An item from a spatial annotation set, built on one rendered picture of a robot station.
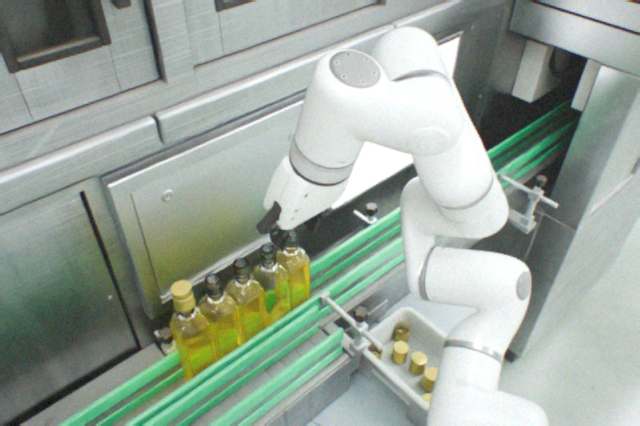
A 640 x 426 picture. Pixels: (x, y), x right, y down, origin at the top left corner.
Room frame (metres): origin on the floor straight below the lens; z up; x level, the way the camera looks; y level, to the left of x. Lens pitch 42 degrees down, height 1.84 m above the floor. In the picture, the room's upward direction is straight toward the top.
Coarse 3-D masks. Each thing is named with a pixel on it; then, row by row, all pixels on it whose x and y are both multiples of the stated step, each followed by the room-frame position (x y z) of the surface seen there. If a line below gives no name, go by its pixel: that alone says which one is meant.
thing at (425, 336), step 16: (384, 320) 0.76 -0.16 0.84; (400, 320) 0.78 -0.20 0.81; (416, 320) 0.77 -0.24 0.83; (384, 336) 0.75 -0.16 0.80; (416, 336) 0.76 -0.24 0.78; (432, 336) 0.74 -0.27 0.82; (368, 352) 0.68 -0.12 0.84; (384, 352) 0.73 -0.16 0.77; (432, 352) 0.72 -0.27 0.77; (384, 368) 0.64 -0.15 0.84; (400, 368) 0.68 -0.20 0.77; (400, 384) 0.60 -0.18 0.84; (416, 384) 0.64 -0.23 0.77; (416, 400) 0.57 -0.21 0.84
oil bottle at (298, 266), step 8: (280, 256) 0.73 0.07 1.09; (288, 256) 0.72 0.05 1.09; (296, 256) 0.73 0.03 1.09; (304, 256) 0.73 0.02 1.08; (288, 264) 0.71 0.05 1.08; (296, 264) 0.71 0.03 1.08; (304, 264) 0.73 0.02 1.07; (288, 272) 0.71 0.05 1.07; (296, 272) 0.71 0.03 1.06; (304, 272) 0.73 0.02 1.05; (296, 280) 0.71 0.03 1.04; (304, 280) 0.72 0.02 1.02; (296, 288) 0.71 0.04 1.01; (304, 288) 0.72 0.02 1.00; (296, 296) 0.71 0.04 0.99; (304, 296) 0.72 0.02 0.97; (296, 304) 0.71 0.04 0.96
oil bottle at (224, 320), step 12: (204, 300) 0.62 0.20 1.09; (228, 300) 0.62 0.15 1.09; (204, 312) 0.61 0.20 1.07; (216, 312) 0.60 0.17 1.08; (228, 312) 0.61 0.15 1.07; (216, 324) 0.59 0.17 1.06; (228, 324) 0.60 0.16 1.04; (216, 336) 0.59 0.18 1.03; (228, 336) 0.60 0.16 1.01; (240, 336) 0.62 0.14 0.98; (216, 348) 0.59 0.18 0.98; (228, 348) 0.60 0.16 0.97
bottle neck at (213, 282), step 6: (210, 276) 0.63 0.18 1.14; (216, 276) 0.63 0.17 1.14; (210, 282) 0.63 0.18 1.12; (216, 282) 0.61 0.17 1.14; (222, 282) 0.63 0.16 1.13; (210, 288) 0.61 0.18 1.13; (216, 288) 0.61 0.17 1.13; (222, 288) 0.62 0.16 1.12; (210, 294) 0.61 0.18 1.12; (216, 294) 0.61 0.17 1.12; (222, 294) 0.62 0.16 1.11; (210, 300) 0.61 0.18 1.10; (216, 300) 0.61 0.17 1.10
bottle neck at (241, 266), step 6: (240, 258) 0.67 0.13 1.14; (246, 258) 0.67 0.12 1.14; (234, 264) 0.66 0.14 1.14; (240, 264) 0.67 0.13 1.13; (246, 264) 0.66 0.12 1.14; (234, 270) 0.65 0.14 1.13; (240, 270) 0.65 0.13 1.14; (246, 270) 0.65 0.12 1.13; (234, 276) 0.65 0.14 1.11; (240, 276) 0.65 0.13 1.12; (246, 276) 0.65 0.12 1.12; (240, 282) 0.65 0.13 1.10; (246, 282) 0.65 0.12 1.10
